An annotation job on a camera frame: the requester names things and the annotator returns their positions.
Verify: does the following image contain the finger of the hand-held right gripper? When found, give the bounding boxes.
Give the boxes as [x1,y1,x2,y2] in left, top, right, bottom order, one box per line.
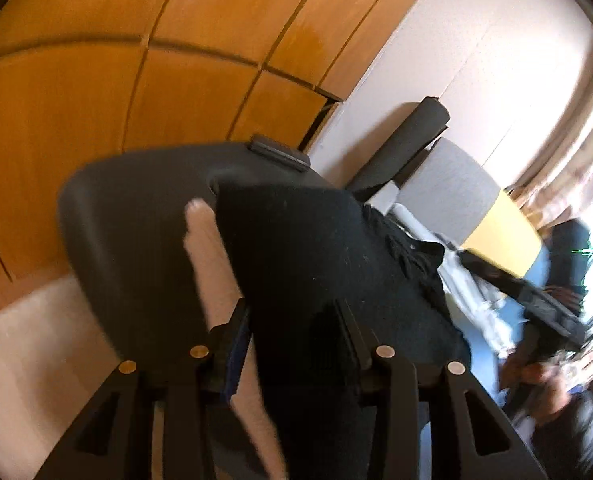
[459,251,547,314]

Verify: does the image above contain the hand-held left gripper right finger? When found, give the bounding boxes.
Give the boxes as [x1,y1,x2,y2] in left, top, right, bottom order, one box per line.
[333,300,549,480]

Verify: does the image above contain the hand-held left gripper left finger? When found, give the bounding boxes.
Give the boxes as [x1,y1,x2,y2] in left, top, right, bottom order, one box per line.
[34,299,252,480]

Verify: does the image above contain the pink knit sweater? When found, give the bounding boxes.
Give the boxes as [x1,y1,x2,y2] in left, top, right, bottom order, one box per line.
[184,198,290,480]

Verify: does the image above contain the black knit sweater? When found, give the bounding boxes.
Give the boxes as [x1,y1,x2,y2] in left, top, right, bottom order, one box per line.
[214,185,473,480]

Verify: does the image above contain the person's right hand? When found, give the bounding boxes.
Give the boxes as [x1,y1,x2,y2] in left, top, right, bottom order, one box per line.
[505,359,575,424]

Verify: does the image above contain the grey yellow blue armchair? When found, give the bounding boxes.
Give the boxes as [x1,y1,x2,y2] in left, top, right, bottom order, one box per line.
[366,137,553,402]

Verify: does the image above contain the beige patterned curtain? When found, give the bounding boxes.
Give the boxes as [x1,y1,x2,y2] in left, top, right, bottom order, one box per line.
[510,25,593,232]

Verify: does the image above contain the wooden wardrobe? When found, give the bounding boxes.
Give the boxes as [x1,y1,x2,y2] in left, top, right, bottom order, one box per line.
[0,0,450,324]

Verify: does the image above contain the black padded post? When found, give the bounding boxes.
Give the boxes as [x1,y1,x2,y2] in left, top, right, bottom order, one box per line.
[349,96,451,204]

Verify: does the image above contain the black table handle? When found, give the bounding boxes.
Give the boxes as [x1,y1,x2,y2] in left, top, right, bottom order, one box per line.
[248,133,311,174]

